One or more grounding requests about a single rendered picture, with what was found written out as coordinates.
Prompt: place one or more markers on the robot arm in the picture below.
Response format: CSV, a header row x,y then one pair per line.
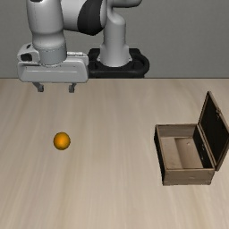
x,y
113,35

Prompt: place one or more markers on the wooden box lid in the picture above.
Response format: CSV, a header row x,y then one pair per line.
x,y
213,128

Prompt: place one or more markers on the orange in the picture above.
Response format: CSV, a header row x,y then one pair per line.
x,y
61,141

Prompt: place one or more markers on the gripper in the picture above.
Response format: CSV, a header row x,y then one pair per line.
x,y
53,72

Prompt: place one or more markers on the wooden box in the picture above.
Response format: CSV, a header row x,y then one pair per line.
x,y
184,155

